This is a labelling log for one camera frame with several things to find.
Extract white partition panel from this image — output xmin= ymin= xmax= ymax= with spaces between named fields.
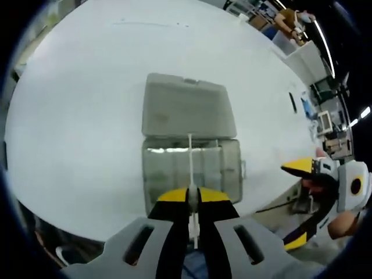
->
xmin=285 ymin=40 xmax=332 ymax=85

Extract grey transparent guide fixture box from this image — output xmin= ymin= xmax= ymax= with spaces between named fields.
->
xmin=141 ymin=72 xmax=247 ymax=218

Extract black monitor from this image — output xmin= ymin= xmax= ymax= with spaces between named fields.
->
xmin=310 ymin=77 xmax=339 ymax=101

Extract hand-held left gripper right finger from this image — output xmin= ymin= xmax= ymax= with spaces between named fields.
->
xmin=197 ymin=187 xmax=291 ymax=279

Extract person's right hand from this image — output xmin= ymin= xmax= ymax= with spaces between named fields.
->
xmin=301 ymin=177 xmax=323 ymax=198

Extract blue cloth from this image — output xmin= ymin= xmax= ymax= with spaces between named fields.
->
xmin=300 ymin=96 xmax=314 ymax=116

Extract person's shoe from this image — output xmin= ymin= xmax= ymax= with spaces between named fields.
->
xmin=54 ymin=245 xmax=90 ymax=267

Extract person's blue jeans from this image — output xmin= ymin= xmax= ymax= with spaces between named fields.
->
xmin=180 ymin=249 xmax=210 ymax=279

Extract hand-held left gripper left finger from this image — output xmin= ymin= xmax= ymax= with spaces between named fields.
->
xmin=101 ymin=187 xmax=191 ymax=279

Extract black pen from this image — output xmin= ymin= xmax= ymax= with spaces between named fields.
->
xmin=288 ymin=91 xmax=298 ymax=113

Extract small white monitor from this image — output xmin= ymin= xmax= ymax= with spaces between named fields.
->
xmin=316 ymin=111 xmax=334 ymax=132

